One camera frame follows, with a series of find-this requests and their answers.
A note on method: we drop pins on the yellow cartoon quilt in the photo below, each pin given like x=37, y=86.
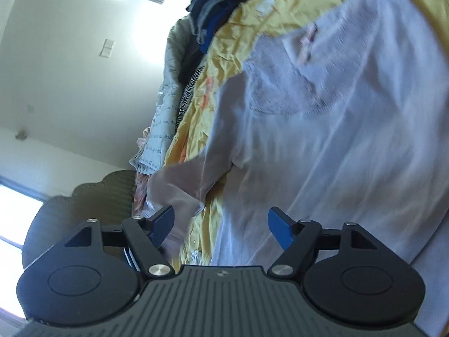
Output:
x=230, y=47

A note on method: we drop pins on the dark wooden headboard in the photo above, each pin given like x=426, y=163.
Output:
x=110, y=201

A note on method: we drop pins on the white wall switch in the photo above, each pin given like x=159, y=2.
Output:
x=107, y=48

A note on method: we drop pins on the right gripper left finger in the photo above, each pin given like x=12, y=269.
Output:
x=96, y=272

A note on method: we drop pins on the dark folded clothes pile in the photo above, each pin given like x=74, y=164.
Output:
x=206, y=17

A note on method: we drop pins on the lavender long sleeve shirt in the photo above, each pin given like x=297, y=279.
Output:
x=343, y=120

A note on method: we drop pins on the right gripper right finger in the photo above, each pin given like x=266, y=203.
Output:
x=347, y=274

